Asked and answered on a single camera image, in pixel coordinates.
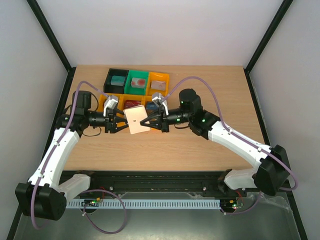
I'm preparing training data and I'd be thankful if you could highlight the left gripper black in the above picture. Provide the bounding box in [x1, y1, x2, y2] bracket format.
[86, 107, 133, 134]

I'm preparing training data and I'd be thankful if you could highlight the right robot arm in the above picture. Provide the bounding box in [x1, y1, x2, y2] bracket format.
[140, 88, 290, 196]

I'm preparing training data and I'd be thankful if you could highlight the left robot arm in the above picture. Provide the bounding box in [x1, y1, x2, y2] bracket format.
[15, 90, 127, 221]

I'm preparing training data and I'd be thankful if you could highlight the blue card stack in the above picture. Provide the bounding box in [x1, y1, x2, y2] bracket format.
[145, 101, 158, 113]

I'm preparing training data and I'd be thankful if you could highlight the white pink card stack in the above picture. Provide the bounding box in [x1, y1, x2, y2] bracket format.
[150, 80, 167, 91]

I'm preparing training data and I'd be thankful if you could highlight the teal card stack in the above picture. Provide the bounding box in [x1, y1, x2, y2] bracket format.
[110, 75, 126, 86]

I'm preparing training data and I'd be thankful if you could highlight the white red card stack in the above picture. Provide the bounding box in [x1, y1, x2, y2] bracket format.
[130, 77, 147, 89]

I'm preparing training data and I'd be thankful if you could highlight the yellow bin front right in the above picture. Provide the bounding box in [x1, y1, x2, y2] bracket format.
[142, 95, 157, 115]

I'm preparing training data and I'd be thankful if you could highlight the yellow bin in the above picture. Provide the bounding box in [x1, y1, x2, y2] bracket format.
[142, 95, 157, 115]
[145, 72, 170, 97]
[97, 93, 123, 112]
[119, 94, 144, 111]

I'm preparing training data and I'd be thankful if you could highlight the yellow bin front left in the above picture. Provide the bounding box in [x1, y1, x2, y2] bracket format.
[97, 93, 123, 112]

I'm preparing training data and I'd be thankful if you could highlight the yellow bin front middle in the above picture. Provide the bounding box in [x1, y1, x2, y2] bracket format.
[119, 94, 144, 111]

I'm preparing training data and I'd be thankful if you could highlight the green storage bin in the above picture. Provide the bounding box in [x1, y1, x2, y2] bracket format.
[124, 70, 149, 95]

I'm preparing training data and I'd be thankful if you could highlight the black storage bin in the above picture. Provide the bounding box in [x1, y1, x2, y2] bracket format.
[103, 68, 129, 94]

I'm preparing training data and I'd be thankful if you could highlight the yellow bin back right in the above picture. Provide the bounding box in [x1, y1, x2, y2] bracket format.
[145, 72, 170, 97]

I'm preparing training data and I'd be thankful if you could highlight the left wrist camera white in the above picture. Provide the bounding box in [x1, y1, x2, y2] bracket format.
[103, 95, 119, 111]

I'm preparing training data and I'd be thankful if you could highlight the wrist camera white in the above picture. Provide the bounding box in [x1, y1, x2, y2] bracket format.
[103, 95, 119, 111]
[152, 92, 168, 110]

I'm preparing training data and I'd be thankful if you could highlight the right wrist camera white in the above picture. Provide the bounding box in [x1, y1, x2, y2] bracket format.
[152, 92, 168, 110]

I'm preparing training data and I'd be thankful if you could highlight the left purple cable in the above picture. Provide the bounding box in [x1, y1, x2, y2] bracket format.
[31, 80, 113, 229]

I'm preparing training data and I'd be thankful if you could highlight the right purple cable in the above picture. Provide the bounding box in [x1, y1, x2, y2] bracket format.
[162, 76, 299, 192]

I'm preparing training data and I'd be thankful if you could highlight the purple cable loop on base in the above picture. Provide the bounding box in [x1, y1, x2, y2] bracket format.
[81, 188, 128, 235]

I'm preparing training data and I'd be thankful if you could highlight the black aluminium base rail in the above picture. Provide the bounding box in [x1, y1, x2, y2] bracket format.
[59, 170, 257, 199]

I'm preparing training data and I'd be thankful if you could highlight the white slotted cable duct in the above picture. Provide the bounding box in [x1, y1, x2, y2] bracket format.
[66, 199, 221, 210]

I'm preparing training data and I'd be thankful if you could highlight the black frame post left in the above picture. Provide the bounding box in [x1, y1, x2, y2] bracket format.
[26, 0, 76, 73]

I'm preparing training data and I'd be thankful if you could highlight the black frame post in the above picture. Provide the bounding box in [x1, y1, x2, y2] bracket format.
[26, 0, 76, 73]
[244, 0, 295, 73]

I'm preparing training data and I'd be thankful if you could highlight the black frame post right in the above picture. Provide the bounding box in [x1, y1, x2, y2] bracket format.
[244, 0, 295, 73]

